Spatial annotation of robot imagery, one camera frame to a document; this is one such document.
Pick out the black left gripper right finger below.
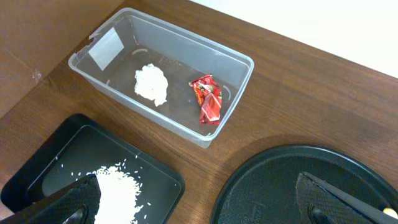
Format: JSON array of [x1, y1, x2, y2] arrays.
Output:
[[295, 172, 397, 224]]

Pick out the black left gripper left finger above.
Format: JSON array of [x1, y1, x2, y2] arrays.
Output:
[[1, 174, 101, 224]]

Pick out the cooked rice pile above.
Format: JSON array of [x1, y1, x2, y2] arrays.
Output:
[[55, 158, 152, 224]]

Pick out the yellow plastic spoon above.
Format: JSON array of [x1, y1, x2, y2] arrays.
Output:
[[383, 208, 398, 219]]

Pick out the clear plastic waste bin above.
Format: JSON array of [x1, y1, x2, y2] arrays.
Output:
[[68, 7, 254, 148]]

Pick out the black rectangular tray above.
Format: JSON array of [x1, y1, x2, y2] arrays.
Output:
[[1, 114, 185, 223]]

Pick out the black round tray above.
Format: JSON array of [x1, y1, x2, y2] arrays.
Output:
[[210, 144, 397, 223]]

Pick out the crumpled white tissue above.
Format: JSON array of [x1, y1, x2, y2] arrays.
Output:
[[134, 63, 169, 106]]

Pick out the red snack wrapper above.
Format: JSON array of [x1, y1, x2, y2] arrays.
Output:
[[189, 73, 222, 124]]

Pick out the white label on bin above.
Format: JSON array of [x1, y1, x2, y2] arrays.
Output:
[[88, 28, 124, 70]]

